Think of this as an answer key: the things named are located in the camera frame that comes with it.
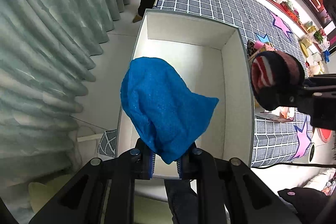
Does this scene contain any leopard print scarf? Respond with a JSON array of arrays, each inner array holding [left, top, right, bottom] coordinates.
[[247, 40, 257, 58]]

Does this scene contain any red patterned tissue box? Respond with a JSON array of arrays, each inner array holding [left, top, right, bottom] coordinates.
[[248, 41, 276, 62]]

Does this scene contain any white open storage box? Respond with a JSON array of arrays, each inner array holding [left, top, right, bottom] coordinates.
[[132, 9, 255, 165]]

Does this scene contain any blue cloth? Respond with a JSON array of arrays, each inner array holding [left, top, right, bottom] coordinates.
[[120, 57, 219, 164]]

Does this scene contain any green pleated curtain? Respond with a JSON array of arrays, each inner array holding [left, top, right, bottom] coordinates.
[[1, 0, 131, 223]]

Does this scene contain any red round tray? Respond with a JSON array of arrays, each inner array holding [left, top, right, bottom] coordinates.
[[317, 128, 332, 143]]

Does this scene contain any white floral tissue pack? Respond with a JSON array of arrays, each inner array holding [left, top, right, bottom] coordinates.
[[255, 106, 295, 122]]

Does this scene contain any grey checked star mat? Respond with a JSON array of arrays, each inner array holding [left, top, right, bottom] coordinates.
[[131, 0, 313, 166]]

